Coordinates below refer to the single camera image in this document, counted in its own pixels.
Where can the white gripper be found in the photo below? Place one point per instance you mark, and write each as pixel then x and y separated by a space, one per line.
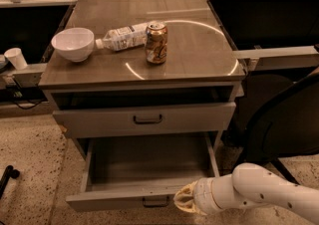
pixel 201 195

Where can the grey drawer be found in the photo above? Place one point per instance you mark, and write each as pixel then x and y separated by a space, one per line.
pixel 145 120
pixel 142 171

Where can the black office chair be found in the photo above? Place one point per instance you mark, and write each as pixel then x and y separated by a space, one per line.
pixel 274 118

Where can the clear plastic water bottle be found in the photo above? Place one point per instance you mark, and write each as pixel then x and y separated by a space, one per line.
pixel 123 38

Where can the black chair caster left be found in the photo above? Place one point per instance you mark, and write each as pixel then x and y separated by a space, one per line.
pixel 9 172

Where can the grey top drawer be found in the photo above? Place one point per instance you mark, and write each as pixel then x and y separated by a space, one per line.
pixel 145 120

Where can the orange soda can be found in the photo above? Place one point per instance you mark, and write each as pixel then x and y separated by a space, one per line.
pixel 156 44

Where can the grey drawer cabinet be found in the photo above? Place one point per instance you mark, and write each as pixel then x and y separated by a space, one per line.
pixel 200 67

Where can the white paper cup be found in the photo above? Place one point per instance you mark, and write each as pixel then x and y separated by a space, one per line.
pixel 16 58

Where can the white bowl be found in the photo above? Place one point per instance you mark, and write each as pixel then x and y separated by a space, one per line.
pixel 74 44

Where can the metal frame rail right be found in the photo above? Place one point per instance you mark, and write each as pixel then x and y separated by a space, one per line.
pixel 279 58

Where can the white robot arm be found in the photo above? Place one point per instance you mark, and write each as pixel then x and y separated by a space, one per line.
pixel 248 186

